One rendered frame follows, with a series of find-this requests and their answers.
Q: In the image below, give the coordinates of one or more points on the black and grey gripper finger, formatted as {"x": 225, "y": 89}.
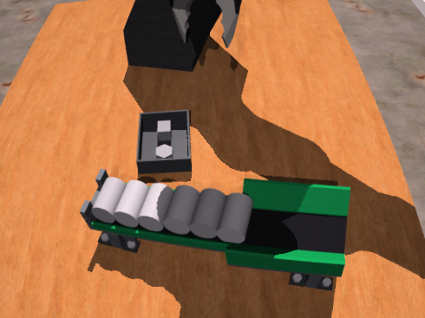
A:
{"x": 230, "y": 14}
{"x": 181, "y": 13}

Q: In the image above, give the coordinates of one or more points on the light grey cylinder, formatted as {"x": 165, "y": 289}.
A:
{"x": 131, "y": 202}
{"x": 155, "y": 207}
{"x": 207, "y": 214}
{"x": 181, "y": 209}
{"x": 108, "y": 199}

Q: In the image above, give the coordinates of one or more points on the white cylinder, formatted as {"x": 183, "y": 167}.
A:
{"x": 235, "y": 218}

